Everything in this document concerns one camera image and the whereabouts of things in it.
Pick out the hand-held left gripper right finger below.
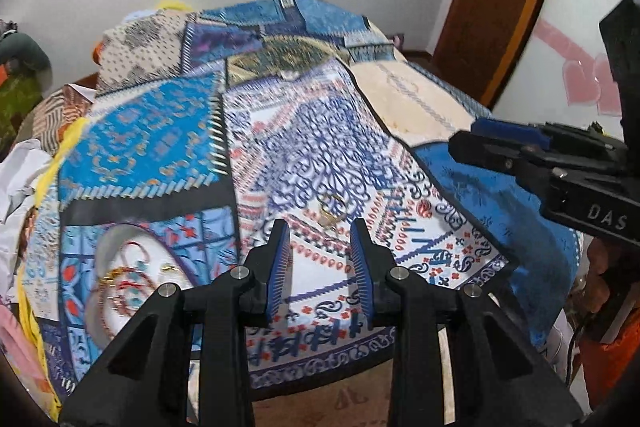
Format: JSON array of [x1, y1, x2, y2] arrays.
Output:
[[349, 218, 585, 427]]

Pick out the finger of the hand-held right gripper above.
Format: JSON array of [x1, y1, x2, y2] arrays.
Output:
[[448, 130, 542, 181], [472, 117, 551, 148]]

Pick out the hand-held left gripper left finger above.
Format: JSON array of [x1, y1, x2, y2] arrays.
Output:
[[59, 218, 292, 427]]

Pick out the gold jewelry piece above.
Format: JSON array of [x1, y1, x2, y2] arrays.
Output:
[[316, 192, 351, 229]]

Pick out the red bead necklace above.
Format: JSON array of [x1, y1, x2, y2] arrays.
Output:
[[117, 241, 173, 288]]

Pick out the purple heart-shaped tin box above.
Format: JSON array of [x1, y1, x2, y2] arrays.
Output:
[[82, 222, 201, 350]]

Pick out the person's right hand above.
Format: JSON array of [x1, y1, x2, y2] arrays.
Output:
[[584, 238, 615, 344]]

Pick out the pink heart stickers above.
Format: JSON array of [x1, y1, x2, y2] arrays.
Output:
[[532, 19, 623, 115]]

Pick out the blue patchwork blanket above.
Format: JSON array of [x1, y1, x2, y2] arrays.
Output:
[[20, 0, 583, 408]]

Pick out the person's orange garment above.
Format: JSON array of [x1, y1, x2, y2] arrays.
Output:
[[575, 297, 640, 418]]

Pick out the striped beige bedsheet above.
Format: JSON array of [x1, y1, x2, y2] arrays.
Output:
[[35, 82, 101, 152]]

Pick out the white cloth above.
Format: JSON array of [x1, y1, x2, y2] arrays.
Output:
[[0, 139, 53, 228]]

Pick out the pink cloth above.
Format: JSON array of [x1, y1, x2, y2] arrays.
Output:
[[0, 302, 51, 408]]

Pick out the green patterned cloth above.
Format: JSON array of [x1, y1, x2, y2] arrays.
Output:
[[0, 62, 41, 158]]

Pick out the dark grey-green garment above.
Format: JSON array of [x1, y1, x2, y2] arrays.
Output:
[[0, 32, 53, 82]]

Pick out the black cable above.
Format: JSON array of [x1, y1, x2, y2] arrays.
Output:
[[565, 322, 583, 388]]

